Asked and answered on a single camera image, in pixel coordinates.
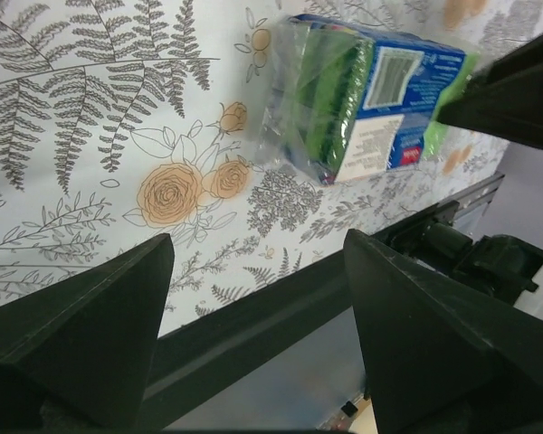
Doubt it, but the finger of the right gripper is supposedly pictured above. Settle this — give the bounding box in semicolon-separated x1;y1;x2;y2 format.
437;34;543;150

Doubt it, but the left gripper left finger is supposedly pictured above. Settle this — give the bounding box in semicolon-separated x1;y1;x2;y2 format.
0;234;175;430

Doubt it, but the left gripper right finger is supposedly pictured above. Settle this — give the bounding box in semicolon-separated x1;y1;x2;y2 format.
343;230;543;433

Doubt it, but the blue green sponge pack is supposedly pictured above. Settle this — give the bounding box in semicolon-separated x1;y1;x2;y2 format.
261;14;480;185

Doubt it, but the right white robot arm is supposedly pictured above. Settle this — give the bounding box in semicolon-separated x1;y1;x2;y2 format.
384;34;543;305

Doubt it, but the floral patterned table mat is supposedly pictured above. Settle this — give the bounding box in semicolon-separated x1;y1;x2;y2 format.
0;1;543;333

